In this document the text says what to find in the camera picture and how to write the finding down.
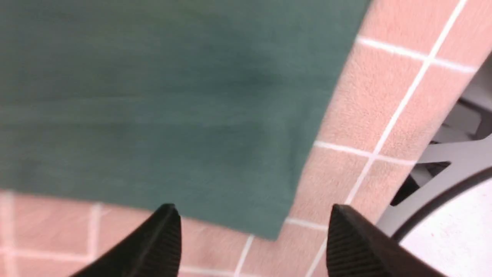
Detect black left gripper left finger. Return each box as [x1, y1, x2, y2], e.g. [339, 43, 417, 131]
[73, 204, 182, 277]

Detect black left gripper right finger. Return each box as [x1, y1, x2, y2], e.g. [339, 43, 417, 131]
[326, 204, 442, 277]

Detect green long-sleeved shirt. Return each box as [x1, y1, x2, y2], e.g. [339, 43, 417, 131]
[0, 0, 371, 240]

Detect pink checkered tablecloth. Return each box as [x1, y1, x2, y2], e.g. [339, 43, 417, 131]
[1, 0, 491, 277]

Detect grey robot base frame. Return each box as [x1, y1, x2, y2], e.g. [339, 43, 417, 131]
[376, 56, 492, 277]

